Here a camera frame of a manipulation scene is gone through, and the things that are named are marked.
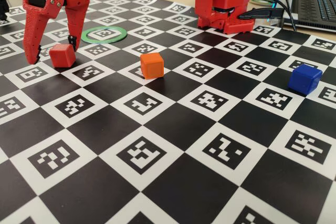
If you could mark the black white marker mat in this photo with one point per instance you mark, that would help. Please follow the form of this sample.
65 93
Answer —
183 182

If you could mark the dark laptop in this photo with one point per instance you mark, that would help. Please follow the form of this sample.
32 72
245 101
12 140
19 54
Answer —
315 6

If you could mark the black stand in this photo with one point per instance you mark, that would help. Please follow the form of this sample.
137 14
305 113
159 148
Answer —
2 6

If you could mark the orange cube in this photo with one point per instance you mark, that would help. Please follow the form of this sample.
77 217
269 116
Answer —
152 66

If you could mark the blue cube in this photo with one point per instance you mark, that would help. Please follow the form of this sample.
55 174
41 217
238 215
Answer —
304 79

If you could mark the red cube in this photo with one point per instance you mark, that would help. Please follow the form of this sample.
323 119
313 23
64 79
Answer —
63 56

